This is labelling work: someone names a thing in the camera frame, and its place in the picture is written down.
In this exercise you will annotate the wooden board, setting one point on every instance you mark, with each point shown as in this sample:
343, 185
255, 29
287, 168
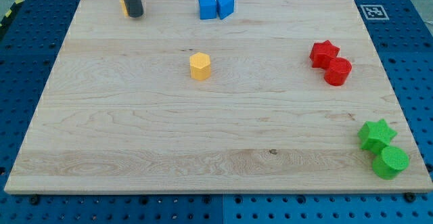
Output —
120, 113

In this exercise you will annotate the yellow hexagonal block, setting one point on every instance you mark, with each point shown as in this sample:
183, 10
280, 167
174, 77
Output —
200, 66

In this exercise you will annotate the blue wedge block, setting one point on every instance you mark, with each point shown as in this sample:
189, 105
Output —
224, 8

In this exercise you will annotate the blue cube block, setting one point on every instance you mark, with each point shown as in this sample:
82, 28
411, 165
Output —
208, 9

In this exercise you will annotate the red star block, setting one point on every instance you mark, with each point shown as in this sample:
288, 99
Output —
322, 53

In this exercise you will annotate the red cylinder block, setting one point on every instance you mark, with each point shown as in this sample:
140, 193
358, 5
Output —
337, 71

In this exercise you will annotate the yellow block behind pusher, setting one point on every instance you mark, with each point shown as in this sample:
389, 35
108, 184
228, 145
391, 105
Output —
124, 8

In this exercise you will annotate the green star block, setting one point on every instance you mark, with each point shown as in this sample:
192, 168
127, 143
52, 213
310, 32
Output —
375, 136

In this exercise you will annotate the white fiducial marker tag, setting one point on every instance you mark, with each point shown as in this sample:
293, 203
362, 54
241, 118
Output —
374, 12

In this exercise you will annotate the green cylinder block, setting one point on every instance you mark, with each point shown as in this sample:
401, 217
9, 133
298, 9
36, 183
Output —
390, 162

